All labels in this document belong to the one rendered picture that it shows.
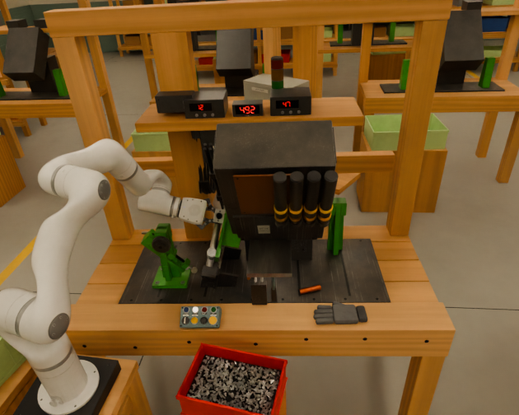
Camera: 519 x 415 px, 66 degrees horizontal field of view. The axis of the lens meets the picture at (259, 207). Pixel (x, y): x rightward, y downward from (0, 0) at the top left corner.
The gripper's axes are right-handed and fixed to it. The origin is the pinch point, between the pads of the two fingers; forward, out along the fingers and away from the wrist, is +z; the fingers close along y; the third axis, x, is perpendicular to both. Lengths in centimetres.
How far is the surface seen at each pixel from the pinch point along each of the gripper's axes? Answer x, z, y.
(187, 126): -9.5, -19.5, 31.0
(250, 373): -19, 22, -54
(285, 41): 504, 67, 450
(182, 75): -12, -26, 51
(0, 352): 4, -65, -65
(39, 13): 878, -557, 597
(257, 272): -19.5, 17.6, -20.0
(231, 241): -4.4, 7.6, -9.4
